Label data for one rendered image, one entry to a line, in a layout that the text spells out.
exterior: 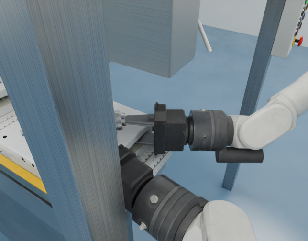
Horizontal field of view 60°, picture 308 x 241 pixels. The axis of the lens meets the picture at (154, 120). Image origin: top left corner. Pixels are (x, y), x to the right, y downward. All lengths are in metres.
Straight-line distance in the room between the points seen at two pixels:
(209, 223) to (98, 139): 0.18
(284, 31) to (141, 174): 0.84
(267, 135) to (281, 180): 1.27
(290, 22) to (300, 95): 0.53
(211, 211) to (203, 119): 0.22
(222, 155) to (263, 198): 1.12
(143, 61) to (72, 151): 0.30
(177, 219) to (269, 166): 1.52
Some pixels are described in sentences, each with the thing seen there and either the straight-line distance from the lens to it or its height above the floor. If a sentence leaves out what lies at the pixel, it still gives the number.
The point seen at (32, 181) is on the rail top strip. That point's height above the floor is 0.87.
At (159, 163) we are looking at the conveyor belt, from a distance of 0.62.
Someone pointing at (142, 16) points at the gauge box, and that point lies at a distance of 0.46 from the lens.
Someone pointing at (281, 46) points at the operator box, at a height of 0.88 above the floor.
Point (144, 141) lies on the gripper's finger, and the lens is 0.57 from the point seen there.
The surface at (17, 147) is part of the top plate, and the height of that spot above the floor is 0.90.
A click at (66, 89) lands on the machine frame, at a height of 1.17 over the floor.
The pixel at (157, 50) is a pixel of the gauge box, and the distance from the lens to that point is 0.46.
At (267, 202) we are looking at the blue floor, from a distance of 1.68.
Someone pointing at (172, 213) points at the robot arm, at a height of 0.94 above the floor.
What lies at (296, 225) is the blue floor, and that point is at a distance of 1.65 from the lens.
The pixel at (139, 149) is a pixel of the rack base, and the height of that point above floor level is 0.85.
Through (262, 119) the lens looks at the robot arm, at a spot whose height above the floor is 0.96.
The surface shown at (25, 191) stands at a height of 0.81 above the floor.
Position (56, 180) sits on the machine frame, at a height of 1.07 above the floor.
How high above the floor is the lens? 1.27
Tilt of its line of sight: 38 degrees down
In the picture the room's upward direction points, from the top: straight up
